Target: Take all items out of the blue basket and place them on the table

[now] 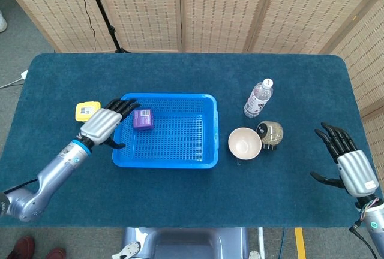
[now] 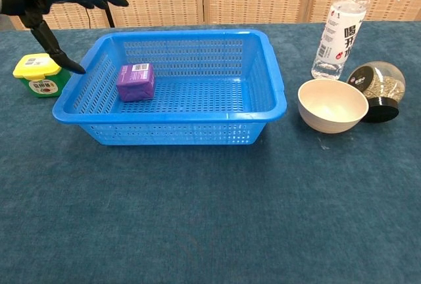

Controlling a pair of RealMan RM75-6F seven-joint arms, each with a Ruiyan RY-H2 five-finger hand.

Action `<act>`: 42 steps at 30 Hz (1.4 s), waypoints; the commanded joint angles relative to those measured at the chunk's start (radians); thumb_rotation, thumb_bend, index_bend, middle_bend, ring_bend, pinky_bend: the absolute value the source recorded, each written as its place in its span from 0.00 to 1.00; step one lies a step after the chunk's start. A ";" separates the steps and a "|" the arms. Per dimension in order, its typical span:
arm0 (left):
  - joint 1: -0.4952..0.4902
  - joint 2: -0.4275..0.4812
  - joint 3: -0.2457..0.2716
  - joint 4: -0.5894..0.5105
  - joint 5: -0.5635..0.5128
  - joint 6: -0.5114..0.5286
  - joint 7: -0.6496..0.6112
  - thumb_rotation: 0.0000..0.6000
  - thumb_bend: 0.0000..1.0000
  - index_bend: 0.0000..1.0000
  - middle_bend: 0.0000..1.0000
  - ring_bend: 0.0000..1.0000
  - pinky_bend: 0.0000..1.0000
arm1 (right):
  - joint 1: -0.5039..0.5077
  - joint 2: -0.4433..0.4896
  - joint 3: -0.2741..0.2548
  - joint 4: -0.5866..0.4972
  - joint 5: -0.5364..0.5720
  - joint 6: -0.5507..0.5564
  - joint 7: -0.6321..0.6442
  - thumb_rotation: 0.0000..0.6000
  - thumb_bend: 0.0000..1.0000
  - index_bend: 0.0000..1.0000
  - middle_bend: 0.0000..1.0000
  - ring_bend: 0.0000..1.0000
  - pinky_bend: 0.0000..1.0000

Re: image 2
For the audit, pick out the purple box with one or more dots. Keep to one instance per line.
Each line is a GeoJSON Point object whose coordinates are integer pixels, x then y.
{"type": "Point", "coordinates": [136, 83]}

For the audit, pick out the clear water bottle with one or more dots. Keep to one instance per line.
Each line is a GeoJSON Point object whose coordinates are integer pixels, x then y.
{"type": "Point", "coordinates": [338, 40]}

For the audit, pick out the beige bowl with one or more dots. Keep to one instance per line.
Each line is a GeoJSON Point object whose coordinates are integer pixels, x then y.
{"type": "Point", "coordinates": [332, 106]}

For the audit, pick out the round jar with black lid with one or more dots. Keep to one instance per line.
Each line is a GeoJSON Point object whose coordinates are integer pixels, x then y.
{"type": "Point", "coordinates": [385, 100]}

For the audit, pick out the blue plastic basket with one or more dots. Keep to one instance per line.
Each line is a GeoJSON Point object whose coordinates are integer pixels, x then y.
{"type": "Point", "coordinates": [197, 123]}

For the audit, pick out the blue table mat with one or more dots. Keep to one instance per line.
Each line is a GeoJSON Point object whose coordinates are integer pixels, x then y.
{"type": "Point", "coordinates": [197, 215]}

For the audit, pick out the yellow-lidded green container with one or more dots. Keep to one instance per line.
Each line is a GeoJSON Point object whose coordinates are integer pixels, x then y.
{"type": "Point", "coordinates": [39, 80]}

